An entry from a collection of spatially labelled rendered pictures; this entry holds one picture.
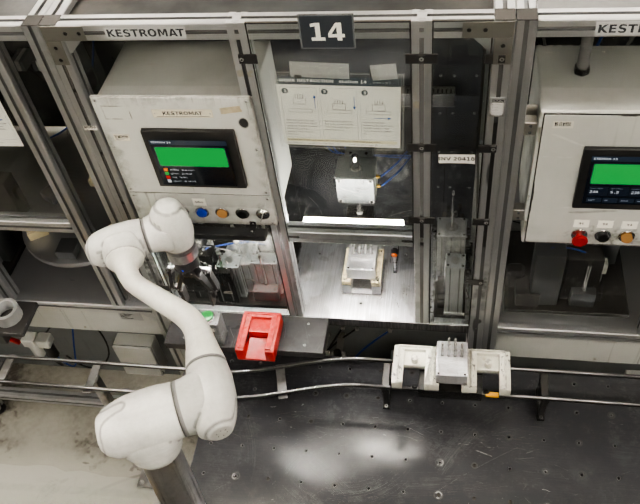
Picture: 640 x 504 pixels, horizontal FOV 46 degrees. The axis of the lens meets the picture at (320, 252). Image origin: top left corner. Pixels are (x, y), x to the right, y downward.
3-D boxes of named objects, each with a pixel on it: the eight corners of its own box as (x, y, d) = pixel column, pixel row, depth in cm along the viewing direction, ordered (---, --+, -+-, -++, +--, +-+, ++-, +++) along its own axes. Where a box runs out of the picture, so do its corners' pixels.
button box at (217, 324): (201, 344, 248) (192, 323, 239) (206, 324, 253) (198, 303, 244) (224, 345, 247) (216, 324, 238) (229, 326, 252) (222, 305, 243)
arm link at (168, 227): (193, 223, 217) (149, 236, 216) (180, 185, 206) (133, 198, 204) (200, 250, 210) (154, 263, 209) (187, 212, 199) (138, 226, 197)
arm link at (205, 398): (223, 347, 175) (166, 364, 173) (240, 413, 163) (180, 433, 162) (233, 375, 185) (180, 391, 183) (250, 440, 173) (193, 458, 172)
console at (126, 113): (137, 227, 222) (85, 103, 188) (163, 161, 240) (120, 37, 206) (275, 232, 215) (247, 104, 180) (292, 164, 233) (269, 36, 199)
